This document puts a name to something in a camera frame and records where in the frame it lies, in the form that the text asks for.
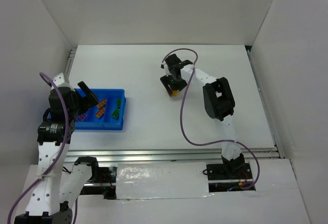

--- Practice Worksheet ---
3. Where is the purple cable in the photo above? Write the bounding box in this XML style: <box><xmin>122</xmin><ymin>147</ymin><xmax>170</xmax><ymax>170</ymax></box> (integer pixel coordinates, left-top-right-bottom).
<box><xmin>161</xmin><ymin>48</ymin><xmax>261</xmax><ymax>190</ymax></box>
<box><xmin>6</xmin><ymin>72</ymin><xmax>79</xmax><ymax>224</ymax></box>

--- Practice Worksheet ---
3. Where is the aluminium rail frame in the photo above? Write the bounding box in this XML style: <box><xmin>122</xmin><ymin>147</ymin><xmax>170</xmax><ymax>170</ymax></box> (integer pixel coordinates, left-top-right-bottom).
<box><xmin>65</xmin><ymin>45</ymin><xmax>280</xmax><ymax>165</ymax></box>

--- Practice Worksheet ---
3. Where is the orange lego plate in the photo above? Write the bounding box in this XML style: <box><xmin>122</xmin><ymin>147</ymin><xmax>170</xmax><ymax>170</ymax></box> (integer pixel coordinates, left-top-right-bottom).
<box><xmin>96</xmin><ymin>98</ymin><xmax>107</xmax><ymax>109</ymax></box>
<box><xmin>95</xmin><ymin>107</ymin><xmax>106</xmax><ymax>119</ymax></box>

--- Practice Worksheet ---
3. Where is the blue compartment bin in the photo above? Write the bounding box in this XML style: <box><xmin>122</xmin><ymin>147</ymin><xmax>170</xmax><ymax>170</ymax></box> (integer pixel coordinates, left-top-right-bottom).
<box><xmin>59</xmin><ymin>87</ymin><xmax>126</xmax><ymax>130</ymax></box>

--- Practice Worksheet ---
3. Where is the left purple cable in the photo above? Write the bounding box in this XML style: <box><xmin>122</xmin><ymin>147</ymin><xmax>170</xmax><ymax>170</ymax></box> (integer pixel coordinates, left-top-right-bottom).
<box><xmin>6</xmin><ymin>72</ymin><xmax>79</xmax><ymax>224</ymax></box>

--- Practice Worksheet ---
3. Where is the white foam block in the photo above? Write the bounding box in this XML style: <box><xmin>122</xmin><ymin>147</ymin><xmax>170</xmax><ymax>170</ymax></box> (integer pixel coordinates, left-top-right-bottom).
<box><xmin>116</xmin><ymin>162</ymin><xmax>210</xmax><ymax>200</ymax></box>

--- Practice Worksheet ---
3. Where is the purple oval lego blue print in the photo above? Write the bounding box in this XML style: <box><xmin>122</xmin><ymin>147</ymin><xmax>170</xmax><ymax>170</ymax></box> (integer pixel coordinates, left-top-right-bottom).
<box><xmin>76</xmin><ymin>114</ymin><xmax>87</xmax><ymax>122</ymax></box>

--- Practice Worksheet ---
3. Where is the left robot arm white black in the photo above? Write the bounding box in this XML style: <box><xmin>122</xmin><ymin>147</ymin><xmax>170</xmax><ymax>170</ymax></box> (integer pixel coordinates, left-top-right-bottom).
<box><xmin>7</xmin><ymin>80</ymin><xmax>99</xmax><ymax>223</ymax></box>

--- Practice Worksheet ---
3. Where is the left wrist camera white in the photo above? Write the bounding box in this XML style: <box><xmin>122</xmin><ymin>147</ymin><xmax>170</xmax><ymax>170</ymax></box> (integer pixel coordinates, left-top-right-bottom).
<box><xmin>52</xmin><ymin>73</ymin><xmax>72</xmax><ymax>89</ymax></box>

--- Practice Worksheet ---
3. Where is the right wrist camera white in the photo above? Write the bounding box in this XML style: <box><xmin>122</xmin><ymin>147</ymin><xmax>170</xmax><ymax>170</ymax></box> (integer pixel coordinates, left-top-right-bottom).
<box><xmin>160</xmin><ymin>62</ymin><xmax>171</xmax><ymax>75</ymax></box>

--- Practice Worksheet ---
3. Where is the yellow striped lego brick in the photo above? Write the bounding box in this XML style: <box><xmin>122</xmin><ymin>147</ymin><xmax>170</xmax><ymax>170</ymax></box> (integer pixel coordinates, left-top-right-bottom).
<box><xmin>167</xmin><ymin>90</ymin><xmax>179</xmax><ymax>97</ymax></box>

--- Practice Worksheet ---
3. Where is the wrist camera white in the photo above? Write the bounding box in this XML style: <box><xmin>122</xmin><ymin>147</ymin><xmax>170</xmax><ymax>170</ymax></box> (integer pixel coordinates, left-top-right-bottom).
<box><xmin>160</xmin><ymin>62</ymin><xmax>171</xmax><ymax>75</ymax></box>
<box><xmin>52</xmin><ymin>73</ymin><xmax>72</xmax><ymax>89</ymax></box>

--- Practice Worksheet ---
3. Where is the green lego brick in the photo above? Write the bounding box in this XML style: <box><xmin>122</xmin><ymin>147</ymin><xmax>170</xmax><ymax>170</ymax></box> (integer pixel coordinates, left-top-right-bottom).
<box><xmin>111</xmin><ymin>109</ymin><xmax>120</xmax><ymax>119</ymax></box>
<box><xmin>116</xmin><ymin>98</ymin><xmax>121</xmax><ymax>109</ymax></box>

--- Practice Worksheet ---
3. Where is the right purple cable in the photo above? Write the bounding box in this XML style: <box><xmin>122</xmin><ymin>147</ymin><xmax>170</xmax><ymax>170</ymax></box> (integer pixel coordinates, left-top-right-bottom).
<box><xmin>161</xmin><ymin>48</ymin><xmax>261</xmax><ymax>190</ymax></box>

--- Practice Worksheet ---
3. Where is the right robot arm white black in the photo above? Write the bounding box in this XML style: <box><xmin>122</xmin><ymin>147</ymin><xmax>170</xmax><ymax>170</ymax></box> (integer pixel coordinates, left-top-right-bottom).
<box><xmin>160</xmin><ymin>53</ymin><xmax>245</xmax><ymax>176</ymax></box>

